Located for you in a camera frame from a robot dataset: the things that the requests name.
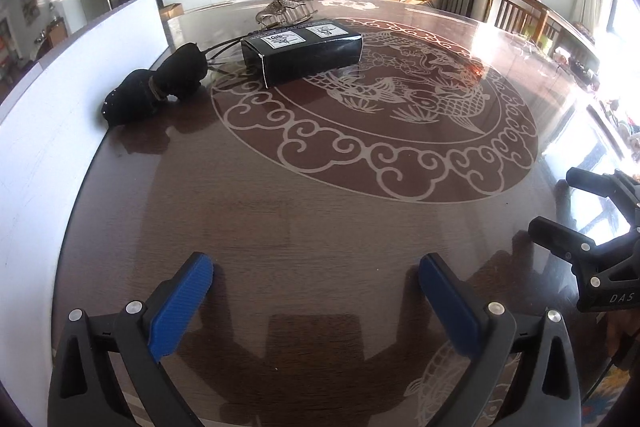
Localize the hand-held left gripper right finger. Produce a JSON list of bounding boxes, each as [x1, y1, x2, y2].
[[418, 253, 583, 427]]

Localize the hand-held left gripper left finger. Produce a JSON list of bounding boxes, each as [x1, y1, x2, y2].
[[47, 252, 215, 427]]

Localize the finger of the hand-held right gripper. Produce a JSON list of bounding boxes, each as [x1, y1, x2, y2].
[[566, 167, 640, 210], [528, 216, 613, 282]]

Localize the patterned wooden desktop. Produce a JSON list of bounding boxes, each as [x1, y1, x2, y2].
[[47, 0, 640, 427]]

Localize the floral cloth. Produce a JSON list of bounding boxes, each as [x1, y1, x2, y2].
[[582, 372, 631, 427]]

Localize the brown wooden chair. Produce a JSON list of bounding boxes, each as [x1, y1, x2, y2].
[[530, 14, 568, 55], [487, 0, 548, 40]]

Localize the white partition board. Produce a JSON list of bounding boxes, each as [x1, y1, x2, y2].
[[0, 0, 170, 328]]

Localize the black box with white labels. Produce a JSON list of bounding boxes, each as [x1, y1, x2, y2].
[[241, 19, 364, 89]]

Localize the silver bow hair clip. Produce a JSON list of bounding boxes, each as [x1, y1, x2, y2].
[[255, 0, 319, 28]]

